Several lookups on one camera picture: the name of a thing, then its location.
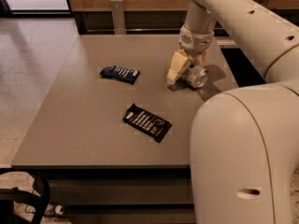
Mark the grey drawer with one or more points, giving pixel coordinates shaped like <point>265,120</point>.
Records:
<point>122,191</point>
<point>131,215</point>

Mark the lower grey drawer front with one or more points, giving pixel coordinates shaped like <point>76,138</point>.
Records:
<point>131,215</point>

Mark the metal bracket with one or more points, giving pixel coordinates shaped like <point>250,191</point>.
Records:
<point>262,2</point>
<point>118,17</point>

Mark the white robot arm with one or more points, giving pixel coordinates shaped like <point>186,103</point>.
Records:
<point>244,144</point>

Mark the upper grey drawer front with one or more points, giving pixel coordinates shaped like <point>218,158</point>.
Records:
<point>122,191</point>

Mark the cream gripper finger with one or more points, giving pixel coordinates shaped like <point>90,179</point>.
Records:
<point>179,63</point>
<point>202,58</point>

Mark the white floor plug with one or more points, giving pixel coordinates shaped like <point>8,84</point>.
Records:
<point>58,210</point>

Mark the white 7up can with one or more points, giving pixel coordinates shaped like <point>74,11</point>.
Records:
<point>196,76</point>

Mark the right metal bracket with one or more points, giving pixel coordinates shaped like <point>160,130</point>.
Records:
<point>262,2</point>

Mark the black snack bar wrapper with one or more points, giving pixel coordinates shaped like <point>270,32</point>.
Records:
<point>147,122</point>

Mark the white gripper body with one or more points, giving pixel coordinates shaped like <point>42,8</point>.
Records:
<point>196,42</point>

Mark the blue snack packet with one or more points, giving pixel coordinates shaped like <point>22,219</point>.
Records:
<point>121,74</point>

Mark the left metal bracket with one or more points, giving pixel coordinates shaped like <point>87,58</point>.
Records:
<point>118,17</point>

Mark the black chair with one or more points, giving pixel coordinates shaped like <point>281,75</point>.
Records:
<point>39,203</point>

